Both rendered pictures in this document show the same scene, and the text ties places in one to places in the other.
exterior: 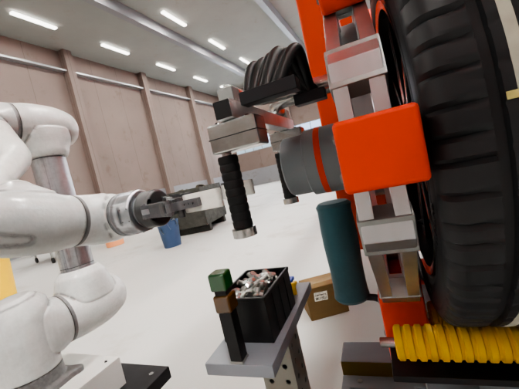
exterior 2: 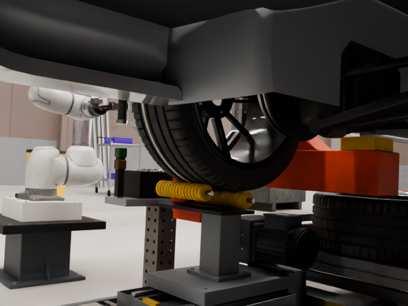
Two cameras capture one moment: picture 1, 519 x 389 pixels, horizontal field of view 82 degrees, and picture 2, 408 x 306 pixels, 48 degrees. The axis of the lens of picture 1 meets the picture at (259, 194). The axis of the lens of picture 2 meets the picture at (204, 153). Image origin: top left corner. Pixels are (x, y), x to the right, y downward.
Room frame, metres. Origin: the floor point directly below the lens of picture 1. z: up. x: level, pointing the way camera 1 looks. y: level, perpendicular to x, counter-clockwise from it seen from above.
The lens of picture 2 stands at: (-0.93, -1.06, 0.59)
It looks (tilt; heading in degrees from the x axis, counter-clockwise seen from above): 2 degrees up; 27
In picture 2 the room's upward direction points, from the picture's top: 3 degrees clockwise
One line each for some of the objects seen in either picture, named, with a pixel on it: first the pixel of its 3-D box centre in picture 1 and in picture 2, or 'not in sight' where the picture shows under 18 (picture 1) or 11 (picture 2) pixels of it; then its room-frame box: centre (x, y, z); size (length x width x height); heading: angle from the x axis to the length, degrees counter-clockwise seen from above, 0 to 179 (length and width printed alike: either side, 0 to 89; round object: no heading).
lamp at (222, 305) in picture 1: (225, 301); (120, 164); (0.66, 0.13, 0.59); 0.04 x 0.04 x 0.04; 68
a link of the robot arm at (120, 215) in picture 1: (135, 212); (93, 107); (0.62, 0.26, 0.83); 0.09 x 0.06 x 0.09; 158
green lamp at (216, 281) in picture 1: (220, 279); (121, 152); (0.66, 0.13, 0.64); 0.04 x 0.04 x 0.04; 68
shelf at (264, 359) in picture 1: (268, 319); (156, 200); (0.84, 0.05, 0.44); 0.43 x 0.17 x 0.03; 158
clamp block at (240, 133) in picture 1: (238, 134); not in sight; (0.53, 0.01, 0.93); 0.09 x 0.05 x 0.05; 68
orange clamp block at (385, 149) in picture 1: (377, 150); not in sight; (0.31, -0.13, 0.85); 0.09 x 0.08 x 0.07; 158
